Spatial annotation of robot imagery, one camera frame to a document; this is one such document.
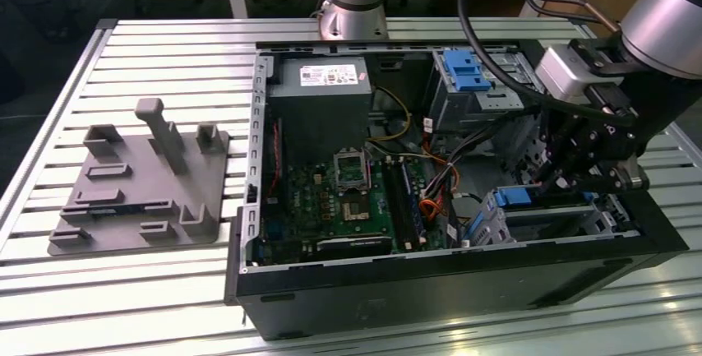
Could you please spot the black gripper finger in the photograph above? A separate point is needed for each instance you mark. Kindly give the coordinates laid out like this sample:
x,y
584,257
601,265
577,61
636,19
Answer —
x,y
565,158
620,177

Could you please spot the hard disk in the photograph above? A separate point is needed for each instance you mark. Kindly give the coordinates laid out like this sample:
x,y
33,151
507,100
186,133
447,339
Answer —
x,y
516,197

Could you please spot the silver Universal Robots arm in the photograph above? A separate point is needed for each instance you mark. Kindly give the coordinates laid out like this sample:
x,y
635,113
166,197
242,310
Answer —
x,y
357,10

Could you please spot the metal disk bay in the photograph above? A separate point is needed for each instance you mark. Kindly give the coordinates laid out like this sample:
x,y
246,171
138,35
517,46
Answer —
x,y
549,220

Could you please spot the black RAM slot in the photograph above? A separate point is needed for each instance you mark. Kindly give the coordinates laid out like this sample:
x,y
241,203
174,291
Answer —
x,y
396,204
414,200

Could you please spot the metal drive cage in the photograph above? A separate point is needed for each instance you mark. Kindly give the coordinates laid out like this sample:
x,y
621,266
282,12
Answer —
x,y
467,103

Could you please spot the blue plastic drive carrier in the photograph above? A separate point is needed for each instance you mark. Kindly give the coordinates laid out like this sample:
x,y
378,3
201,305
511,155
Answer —
x,y
467,72

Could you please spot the CPU socket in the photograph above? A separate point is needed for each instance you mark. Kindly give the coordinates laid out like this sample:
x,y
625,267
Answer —
x,y
353,169

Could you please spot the black PC case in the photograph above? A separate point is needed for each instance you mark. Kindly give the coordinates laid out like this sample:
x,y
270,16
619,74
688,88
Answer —
x,y
439,290

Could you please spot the square gold chip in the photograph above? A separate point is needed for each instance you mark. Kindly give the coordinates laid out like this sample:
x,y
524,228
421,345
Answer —
x,y
356,210

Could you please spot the black graphics card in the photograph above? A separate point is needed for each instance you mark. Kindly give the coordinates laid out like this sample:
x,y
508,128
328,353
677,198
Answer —
x,y
352,245

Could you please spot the black power supply unit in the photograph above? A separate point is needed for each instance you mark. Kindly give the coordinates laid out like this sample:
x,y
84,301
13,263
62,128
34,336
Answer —
x,y
321,113

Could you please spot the green motherboard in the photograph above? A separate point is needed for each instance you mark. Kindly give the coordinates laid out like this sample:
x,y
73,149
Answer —
x,y
308,208

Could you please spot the grey plastic parts rack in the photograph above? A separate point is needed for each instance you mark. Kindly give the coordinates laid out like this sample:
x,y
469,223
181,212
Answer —
x,y
144,191

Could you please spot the black table corner cap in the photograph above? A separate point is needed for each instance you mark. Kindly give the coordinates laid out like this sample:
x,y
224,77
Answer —
x,y
106,24

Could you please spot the perforated metal bracket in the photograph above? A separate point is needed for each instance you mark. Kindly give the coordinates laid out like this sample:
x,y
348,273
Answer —
x,y
529,138

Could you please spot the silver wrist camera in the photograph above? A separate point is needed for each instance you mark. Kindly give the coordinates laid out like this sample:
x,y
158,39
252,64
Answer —
x,y
571,72

